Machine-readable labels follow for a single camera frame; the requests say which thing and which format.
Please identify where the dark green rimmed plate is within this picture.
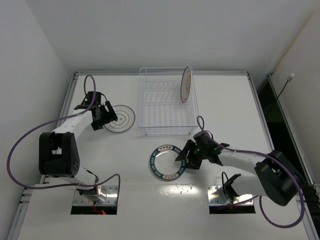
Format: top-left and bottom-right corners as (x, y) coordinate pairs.
(149, 144), (187, 182)

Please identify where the white plate with orange sunburst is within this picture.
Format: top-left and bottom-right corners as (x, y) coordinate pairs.
(180, 66), (193, 103)

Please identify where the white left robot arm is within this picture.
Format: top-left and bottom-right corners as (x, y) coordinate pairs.
(38, 91), (118, 204)

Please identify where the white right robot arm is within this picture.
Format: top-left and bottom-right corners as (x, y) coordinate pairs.
(175, 131), (306, 206)

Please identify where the white plate with black rings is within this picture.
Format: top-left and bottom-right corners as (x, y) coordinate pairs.
(104, 104), (136, 134)

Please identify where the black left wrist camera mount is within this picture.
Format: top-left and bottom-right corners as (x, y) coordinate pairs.
(74, 91), (97, 110)

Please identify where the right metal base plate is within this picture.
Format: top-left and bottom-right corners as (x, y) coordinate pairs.
(206, 185), (254, 207)

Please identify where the metal base plate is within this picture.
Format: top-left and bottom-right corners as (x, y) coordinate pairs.
(72, 185), (118, 207)
(206, 185), (254, 207)

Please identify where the white wire dish rack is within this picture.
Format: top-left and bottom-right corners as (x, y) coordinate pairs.
(138, 66), (199, 136)

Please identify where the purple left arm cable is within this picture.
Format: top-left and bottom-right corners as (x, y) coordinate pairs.
(6, 74), (121, 203)

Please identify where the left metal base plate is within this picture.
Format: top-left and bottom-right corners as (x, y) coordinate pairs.
(72, 185), (118, 207)

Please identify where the aluminium table frame rail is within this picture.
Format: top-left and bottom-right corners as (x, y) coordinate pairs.
(7, 71), (81, 240)

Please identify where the black hanging wall cable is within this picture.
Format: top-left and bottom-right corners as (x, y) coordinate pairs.
(263, 72), (295, 121)

